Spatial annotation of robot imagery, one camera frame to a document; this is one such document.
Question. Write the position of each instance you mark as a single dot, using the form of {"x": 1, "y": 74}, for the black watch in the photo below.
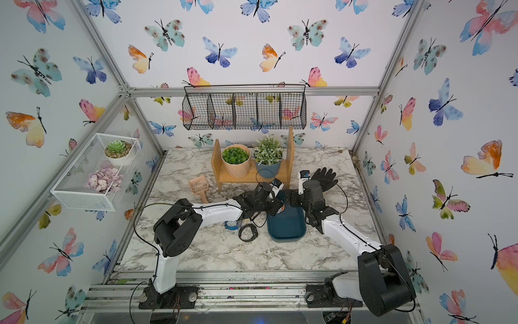
{"x": 248, "y": 233}

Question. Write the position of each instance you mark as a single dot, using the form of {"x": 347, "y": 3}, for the wooden shelf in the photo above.
{"x": 249, "y": 174}

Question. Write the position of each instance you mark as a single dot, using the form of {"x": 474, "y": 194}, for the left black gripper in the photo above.
{"x": 276, "y": 207}

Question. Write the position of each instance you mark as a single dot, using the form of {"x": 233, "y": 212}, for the black yellow work glove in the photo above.
{"x": 326, "y": 178}

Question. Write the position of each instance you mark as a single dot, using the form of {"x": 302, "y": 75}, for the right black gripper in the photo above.
{"x": 295, "y": 198}

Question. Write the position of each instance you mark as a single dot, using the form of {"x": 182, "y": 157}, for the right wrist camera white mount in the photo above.
{"x": 303, "y": 177}

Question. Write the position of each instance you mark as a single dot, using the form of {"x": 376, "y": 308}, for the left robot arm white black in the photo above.
{"x": 177, "y": 228}

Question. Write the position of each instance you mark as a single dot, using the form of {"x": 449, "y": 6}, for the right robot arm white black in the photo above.
{"x": 383, "y": 283}

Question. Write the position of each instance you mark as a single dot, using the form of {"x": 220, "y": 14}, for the white pot succulent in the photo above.
{"x": 116, "y": 151}

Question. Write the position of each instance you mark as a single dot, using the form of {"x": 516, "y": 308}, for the pink artificial flowers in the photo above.
{"x": 106, "y": 180}

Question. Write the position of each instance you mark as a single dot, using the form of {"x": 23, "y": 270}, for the black wire wall basket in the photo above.
{"x": 244, "y": 107}

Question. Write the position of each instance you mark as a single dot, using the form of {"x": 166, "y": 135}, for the blue pot white-green plant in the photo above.
{"x": 268, "y": 155}

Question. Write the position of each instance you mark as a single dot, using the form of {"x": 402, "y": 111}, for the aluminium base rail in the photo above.
{"x": 235, "y": 291}

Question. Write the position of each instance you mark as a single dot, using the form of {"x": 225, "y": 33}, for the teal plastic storage box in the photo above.
{"x": 288, "y": 225}

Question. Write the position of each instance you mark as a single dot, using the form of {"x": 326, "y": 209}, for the white mesh wall basket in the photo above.
{"x": 69, "y": 190}

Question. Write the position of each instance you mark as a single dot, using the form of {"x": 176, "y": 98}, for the pink pot green plant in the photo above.
{"x": 236, "y": 159}

